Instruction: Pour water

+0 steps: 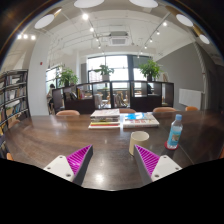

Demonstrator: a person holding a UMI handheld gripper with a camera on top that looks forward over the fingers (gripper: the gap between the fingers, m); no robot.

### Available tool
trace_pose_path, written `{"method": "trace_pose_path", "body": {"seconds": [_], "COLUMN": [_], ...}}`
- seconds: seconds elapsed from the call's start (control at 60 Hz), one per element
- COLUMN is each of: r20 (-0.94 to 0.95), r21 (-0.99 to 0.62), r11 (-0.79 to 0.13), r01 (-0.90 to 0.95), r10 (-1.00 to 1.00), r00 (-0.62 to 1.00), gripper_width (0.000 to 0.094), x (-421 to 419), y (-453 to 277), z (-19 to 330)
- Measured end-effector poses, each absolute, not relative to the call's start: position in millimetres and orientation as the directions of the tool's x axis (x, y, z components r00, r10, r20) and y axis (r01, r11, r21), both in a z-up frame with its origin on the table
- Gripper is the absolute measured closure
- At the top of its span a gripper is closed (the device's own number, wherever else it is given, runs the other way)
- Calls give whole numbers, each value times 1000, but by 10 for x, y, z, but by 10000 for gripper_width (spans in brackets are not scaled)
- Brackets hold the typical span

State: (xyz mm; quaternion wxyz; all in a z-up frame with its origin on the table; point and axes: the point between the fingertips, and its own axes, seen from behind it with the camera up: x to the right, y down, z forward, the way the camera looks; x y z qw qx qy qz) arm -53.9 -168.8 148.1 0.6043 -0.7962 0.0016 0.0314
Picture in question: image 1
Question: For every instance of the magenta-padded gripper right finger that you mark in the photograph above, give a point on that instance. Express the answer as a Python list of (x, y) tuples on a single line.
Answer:
[(165, 166)]

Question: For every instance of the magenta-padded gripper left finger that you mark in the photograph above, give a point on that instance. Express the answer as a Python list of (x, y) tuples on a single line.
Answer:
[(60, 166)]

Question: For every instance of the clear blue-capped water bottle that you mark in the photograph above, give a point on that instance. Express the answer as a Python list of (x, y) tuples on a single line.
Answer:
[(174, 133)]

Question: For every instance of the flat round red coaster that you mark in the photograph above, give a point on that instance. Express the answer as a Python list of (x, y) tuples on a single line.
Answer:
[(166, 145)]

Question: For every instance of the cream ceramic mug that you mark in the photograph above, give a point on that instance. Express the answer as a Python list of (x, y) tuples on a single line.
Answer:
[(137, 143)]

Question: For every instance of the blue-covered magazine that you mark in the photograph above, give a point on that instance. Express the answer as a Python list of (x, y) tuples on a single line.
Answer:
[(140, 120)]

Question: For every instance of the orange chairs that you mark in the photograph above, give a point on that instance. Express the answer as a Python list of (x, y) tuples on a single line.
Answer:
[(67, 113)]

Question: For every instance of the low dark shelf unit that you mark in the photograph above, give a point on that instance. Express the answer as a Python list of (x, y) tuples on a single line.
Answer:
[(80, 106)]

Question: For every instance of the stack of books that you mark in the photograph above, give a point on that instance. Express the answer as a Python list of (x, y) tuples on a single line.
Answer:
[(105, 119)]

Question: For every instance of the person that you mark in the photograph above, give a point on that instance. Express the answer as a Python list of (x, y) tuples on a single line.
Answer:
[(50, 96)]

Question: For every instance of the tall dark bookshelf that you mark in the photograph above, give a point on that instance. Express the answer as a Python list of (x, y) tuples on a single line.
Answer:
[(15, 96)]

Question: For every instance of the bushy potted plant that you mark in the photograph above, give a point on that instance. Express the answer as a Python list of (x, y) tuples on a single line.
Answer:
[(67, 76)]

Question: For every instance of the large leafy potted plant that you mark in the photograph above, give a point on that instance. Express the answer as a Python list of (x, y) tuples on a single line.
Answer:
[(150, 69)]

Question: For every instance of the small white-potted plant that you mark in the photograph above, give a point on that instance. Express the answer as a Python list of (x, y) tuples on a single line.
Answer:
[(105, 71)]

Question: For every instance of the ceiling air conditioner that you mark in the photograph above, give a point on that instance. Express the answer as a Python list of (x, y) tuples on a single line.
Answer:
[(118, 40)]

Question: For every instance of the round white ceiling lamps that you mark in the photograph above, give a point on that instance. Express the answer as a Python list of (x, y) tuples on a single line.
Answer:
[(44, 21)]

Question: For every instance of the ceiling spotlights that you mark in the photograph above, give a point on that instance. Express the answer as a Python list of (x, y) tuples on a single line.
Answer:
[(85, 16)]

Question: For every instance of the white wall radiator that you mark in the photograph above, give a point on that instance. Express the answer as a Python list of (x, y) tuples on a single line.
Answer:
[(190, 98)]

